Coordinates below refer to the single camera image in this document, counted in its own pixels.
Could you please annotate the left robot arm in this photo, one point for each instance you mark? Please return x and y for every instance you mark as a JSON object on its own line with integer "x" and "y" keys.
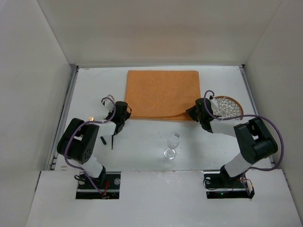
{"x": 77, "y": 142}

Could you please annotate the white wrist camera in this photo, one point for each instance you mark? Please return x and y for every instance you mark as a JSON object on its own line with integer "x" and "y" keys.
{"x": 214, "y": 103}
{"x": 108, "y": 102}

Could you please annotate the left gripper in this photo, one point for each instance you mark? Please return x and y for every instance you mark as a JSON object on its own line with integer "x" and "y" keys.
{"x": 117, "y": 129}

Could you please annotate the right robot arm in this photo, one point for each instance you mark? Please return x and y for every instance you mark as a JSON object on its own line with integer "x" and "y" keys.
{"x": 253, "y": 137}

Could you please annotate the floral patterned plate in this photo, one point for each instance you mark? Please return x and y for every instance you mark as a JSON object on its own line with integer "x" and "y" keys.
{"x": 228, "y": 107}

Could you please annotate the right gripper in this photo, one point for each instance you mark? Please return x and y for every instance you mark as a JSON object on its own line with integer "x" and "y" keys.
{"x": 193, "y": 113}

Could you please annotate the gold fork dark handle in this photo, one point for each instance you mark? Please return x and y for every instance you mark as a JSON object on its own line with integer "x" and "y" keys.
{"x": 102, "y": 138}

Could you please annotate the clear wine glass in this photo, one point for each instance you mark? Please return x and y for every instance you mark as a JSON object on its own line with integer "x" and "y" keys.
{"x": 172, "y": 143}

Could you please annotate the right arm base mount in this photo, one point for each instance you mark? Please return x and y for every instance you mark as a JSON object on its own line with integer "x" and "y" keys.
{"x": 216, "y": 188}

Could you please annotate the orange cloth placemat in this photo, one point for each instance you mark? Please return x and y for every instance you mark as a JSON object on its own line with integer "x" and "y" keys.
{"x": 162, "y": 94}

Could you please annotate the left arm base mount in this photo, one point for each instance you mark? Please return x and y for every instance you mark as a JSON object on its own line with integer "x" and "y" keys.
{"x": 108, "y": 189}

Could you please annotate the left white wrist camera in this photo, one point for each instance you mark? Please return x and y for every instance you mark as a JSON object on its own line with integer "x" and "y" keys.
{"x": 108, "y": 102}

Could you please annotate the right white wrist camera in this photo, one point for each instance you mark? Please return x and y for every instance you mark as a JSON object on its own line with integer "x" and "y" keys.
{"x": 214, "y": 103}

